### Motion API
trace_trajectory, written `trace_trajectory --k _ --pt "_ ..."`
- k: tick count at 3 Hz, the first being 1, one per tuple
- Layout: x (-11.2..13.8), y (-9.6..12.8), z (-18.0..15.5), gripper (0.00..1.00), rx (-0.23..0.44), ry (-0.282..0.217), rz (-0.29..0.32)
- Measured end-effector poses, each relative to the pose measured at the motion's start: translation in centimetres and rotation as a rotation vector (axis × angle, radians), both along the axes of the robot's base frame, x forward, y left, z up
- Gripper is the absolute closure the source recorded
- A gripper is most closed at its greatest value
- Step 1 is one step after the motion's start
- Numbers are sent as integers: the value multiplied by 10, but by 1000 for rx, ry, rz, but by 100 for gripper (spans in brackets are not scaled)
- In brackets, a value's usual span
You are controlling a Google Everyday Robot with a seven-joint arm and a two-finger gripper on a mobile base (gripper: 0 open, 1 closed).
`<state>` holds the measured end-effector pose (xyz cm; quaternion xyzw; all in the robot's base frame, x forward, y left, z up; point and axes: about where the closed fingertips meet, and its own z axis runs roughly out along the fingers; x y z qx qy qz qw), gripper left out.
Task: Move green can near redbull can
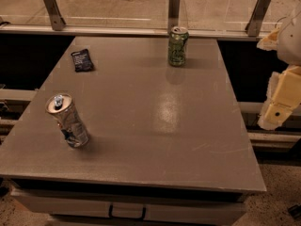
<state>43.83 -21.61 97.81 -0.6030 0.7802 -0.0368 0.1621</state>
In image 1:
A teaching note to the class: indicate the grey drawer with black handle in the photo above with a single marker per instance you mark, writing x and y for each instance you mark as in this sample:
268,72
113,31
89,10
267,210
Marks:
83,209

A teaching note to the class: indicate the silver redbull can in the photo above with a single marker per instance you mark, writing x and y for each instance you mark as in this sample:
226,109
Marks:
63,109

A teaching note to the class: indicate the left metal bracket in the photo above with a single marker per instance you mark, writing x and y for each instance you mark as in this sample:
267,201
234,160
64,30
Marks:
56,19

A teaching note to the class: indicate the middle metal bracket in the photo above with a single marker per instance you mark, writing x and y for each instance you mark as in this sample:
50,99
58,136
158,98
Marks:
173,13

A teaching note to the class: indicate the right metal bracket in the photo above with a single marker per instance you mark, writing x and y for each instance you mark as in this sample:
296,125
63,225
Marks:
253,27

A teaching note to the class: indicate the metal bracket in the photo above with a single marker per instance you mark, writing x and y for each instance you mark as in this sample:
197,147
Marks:
56,19
173,13
253,27

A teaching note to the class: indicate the black snack packet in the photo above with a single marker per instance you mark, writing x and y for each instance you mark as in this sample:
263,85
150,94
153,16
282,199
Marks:
82,61

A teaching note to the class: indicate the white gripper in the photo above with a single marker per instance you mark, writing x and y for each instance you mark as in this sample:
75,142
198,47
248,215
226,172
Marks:
291,42

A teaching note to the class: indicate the green soda can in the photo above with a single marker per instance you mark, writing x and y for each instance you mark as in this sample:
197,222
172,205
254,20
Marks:
178,38

